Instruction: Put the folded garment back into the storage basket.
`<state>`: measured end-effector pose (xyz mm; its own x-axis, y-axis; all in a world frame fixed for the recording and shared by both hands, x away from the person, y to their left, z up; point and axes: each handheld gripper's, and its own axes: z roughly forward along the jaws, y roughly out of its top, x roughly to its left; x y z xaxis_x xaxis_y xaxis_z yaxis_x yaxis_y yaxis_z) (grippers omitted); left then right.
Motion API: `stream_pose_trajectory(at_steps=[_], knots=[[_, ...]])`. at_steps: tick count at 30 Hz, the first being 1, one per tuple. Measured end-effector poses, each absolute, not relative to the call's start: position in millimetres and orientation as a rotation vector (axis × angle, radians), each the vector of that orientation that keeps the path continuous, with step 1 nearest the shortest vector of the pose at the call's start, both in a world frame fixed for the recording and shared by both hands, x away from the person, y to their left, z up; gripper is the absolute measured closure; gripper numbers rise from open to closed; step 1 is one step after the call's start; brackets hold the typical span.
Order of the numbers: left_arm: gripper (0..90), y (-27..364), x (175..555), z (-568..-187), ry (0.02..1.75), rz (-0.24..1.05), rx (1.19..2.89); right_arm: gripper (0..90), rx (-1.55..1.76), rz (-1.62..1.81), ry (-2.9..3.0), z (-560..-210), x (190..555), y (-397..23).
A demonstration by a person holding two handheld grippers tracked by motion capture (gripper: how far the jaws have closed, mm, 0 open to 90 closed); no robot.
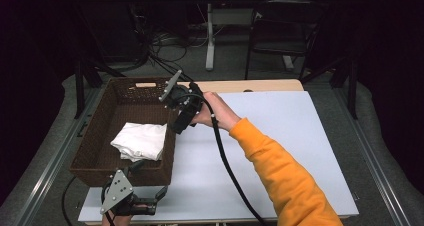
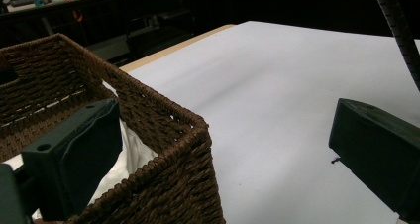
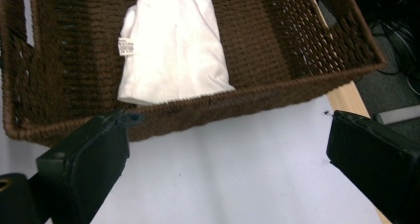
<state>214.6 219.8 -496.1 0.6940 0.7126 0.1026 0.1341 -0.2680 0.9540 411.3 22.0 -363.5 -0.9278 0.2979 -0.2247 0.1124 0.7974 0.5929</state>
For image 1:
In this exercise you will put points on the brown wicker basket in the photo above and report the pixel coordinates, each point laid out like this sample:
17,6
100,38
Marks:
100,159

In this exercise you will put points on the white metal desk frame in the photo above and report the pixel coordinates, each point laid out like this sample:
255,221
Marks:
210,46

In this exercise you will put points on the light wooden table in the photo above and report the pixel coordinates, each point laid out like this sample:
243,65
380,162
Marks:
250,85

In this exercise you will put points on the white table board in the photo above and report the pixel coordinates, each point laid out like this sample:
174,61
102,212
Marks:
283,119

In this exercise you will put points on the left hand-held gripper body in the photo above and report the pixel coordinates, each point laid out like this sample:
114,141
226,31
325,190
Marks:
116,191

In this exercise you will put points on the black folding chair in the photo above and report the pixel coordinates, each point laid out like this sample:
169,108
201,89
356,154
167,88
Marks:
283,49

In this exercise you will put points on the grey metal floor rail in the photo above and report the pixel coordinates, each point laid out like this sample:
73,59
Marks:
373,159
56,162

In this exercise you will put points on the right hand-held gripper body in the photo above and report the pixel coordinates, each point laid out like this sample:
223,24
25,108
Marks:
186,101

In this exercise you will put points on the person's right hand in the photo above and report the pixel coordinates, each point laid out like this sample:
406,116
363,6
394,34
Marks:
218,112

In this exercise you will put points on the person's left hand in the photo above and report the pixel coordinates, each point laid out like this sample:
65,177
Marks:
116,221

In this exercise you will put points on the white cloth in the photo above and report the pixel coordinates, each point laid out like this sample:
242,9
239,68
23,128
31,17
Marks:
141,141

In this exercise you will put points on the black metal stand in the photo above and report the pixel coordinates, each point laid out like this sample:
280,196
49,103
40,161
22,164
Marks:
352,86
79,86

